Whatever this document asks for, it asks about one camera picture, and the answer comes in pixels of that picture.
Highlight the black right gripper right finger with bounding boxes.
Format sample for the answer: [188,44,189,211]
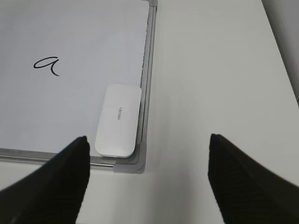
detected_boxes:
[208,134,299,224]

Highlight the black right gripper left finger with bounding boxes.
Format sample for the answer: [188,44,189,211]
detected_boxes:
[0,136,90,224]

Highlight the white board eraser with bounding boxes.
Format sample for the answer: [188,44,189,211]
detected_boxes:
[95,84,142,158]

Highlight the white board with grey frame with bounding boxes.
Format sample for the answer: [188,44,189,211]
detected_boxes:
[0,0,157,173]

